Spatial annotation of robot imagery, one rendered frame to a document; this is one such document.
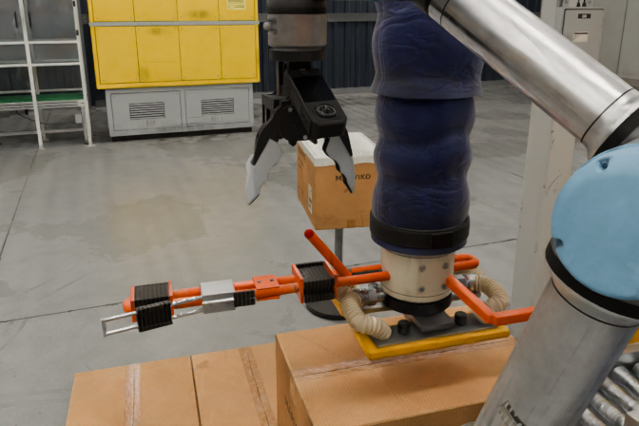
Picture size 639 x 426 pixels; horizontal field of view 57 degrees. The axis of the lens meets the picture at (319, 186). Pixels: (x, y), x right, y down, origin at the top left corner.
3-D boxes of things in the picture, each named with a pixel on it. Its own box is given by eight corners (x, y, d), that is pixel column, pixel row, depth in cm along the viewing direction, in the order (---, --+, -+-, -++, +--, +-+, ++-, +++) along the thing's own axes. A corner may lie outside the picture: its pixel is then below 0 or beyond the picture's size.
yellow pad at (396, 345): (486, 316, 143) (488, 297, 142) (510, 338, 134) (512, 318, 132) (353, 337, 134) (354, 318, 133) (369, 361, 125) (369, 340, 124)
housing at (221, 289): (232, 296, 132) (231, 278, 131) (236, 311, 126) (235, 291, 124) (200, 300, 130) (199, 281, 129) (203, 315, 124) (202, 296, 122)
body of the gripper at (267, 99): (312, 131, 85) (311, 46, 82) (334, 144, 78) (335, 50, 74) (261, 135, 83) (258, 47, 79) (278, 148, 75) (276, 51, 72)
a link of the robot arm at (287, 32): (335, 14, 73) (271, 14, 70) (335, 52, 74) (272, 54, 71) (314, 13, 79) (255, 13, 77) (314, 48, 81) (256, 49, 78)
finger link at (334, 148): (354, 170, 88) (319, 123, 84) (371, 181, 82) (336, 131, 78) (338, 183, 87) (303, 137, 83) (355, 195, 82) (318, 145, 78)
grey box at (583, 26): (588, 81, 249) (597, 7, 240) (596, 82, 244) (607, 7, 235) (547, 82, 244) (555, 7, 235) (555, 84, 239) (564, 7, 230)
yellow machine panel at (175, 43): (247, 121, 949) (241, -44, 877) (261, 131, 867) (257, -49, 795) (100, 130, 874) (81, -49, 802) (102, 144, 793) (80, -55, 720)
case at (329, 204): (297, 196, 373) (296, 134, 362) (358, 192, 381) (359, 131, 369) (315, 230, 317) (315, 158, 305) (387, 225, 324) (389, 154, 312)
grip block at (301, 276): (325, 280, 139) (325, 258, 137) (338, 300, 130) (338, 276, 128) (291, 285, 137) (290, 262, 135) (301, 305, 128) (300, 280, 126)
